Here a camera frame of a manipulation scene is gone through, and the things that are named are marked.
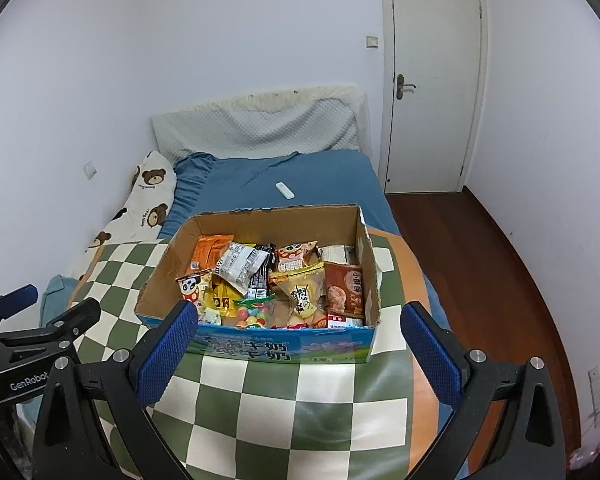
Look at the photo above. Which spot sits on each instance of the green white checkered blanket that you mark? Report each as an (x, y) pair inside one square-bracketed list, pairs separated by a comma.
[(229, 419)]

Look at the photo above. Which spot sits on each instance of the door handle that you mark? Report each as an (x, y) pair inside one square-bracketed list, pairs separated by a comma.
[(402, 86)]

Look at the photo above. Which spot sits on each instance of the orange snack bag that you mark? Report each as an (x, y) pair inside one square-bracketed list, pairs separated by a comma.
[(208, 251)]

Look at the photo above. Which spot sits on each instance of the yellow black snack bag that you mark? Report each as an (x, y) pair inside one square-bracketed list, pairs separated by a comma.
[(224, 295)]

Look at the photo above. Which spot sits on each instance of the silver white cookie pack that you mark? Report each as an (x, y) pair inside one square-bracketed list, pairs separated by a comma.
[(340, 254)]

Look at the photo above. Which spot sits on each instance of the small white cartoon packet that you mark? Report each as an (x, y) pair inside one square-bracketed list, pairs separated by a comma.
[(210, 316)]

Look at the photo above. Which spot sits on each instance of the yellow chips bag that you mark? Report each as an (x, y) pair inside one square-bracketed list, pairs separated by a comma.
[(304, 287)]

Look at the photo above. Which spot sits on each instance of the wall socket left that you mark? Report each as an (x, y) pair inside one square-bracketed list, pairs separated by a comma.
[(89, 170)]

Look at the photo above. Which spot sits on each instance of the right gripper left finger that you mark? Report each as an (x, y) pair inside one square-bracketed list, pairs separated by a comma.
[(69, 442)]

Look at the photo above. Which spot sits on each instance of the white remote control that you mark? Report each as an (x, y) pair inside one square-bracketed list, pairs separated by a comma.
[(283, 189)]

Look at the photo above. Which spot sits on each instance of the fruit candy bag green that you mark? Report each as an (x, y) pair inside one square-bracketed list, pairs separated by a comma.
[(254, 313)]

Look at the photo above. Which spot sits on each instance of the grey white snack bag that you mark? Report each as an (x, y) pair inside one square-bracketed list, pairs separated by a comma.
[(238, 264)]

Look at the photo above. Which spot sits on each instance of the grey white pillow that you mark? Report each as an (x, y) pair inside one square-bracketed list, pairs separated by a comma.
[(268, 124)]

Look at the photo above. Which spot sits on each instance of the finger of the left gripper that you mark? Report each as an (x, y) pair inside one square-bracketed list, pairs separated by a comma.
[(75, 317), (18, 300)]

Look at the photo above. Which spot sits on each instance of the white door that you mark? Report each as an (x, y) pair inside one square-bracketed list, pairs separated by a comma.
[(429, 136)]

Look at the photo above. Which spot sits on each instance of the red yellow panda snack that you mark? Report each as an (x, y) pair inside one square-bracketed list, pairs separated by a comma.
[(197, 288)]

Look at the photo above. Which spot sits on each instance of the red brown pastry packet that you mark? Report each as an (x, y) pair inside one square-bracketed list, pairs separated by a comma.
[(344, 289)]

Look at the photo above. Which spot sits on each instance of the wall light switch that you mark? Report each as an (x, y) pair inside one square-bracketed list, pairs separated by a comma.
[(372, 42)]

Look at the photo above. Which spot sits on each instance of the bear print pillow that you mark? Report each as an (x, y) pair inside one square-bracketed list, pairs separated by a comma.
[(142, 215)]

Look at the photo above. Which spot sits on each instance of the blue bed sheet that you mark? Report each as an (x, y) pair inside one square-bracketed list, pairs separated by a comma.
[(290, 179)]

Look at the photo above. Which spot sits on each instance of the cardboard box blue front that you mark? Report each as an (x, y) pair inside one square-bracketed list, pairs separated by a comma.
[(287, 338)]

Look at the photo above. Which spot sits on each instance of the white pink snack pack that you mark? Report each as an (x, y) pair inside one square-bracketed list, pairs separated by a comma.
[(335, 322)]

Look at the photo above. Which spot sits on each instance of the orange cartoon chips bag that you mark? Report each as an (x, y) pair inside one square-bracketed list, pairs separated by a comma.
[(296, 256)]

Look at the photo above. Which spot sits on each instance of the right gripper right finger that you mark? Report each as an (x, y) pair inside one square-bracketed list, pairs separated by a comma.
[(528, 442)]

